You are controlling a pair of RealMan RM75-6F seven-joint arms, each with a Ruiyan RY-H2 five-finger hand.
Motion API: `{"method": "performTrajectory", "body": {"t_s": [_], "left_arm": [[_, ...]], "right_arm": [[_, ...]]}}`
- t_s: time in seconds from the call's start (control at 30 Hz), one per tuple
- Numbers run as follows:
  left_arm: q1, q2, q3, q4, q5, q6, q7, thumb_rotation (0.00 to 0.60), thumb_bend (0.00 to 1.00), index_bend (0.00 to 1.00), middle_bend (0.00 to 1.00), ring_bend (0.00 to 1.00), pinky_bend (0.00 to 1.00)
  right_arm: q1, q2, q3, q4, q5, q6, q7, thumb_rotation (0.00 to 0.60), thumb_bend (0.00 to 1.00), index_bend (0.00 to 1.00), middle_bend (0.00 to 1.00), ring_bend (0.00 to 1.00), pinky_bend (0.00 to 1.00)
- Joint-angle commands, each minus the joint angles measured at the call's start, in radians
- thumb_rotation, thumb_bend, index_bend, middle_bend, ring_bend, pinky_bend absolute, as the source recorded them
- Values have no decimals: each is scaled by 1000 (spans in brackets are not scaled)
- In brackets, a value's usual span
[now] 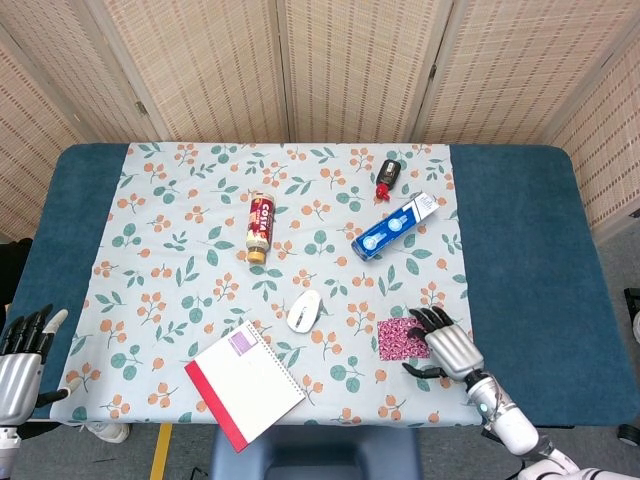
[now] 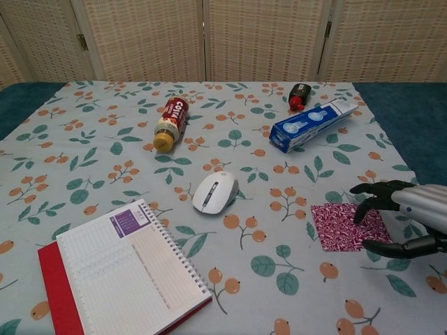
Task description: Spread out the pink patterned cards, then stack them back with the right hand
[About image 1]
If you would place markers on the blue velvet table cover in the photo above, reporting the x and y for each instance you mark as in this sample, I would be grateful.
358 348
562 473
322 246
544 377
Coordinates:
525 225

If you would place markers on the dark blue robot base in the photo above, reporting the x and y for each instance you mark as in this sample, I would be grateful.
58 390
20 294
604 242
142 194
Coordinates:
315 450

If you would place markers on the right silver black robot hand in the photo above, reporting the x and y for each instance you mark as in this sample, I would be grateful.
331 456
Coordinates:
455 350

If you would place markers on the blue toothpaste box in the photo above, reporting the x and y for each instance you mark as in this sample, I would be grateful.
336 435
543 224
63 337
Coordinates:
390 230

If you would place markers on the white computer mouse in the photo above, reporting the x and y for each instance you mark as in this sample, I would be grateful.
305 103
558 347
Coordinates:
305 310

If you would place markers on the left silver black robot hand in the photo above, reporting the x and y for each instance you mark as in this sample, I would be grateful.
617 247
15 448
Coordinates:
20 385

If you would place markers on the spiral notebook red cover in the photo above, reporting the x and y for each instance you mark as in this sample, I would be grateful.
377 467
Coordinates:
245 385

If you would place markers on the floral print tablecloth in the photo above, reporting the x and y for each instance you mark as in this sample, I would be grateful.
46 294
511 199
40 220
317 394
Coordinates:
320 225

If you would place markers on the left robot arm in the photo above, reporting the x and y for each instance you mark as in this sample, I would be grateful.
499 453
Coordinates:
7 437

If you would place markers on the black caster wheel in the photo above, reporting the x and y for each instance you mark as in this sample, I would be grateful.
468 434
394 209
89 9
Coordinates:
630 435

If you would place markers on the black equipment stand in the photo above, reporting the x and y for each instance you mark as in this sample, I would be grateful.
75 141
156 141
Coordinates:
632 310

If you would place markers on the bamboo folding screen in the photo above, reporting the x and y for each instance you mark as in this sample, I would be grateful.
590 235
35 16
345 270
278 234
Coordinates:
350 65

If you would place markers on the black fabric item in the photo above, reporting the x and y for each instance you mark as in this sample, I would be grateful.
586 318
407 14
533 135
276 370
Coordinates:
12 270

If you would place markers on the black bottle red cap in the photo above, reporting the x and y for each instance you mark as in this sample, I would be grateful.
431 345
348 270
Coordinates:
388 172

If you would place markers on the Costa coffee bottle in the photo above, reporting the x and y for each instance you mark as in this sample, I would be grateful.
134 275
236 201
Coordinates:
261 225

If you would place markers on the white shoe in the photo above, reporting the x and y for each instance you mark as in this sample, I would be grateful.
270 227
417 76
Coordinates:
107 432

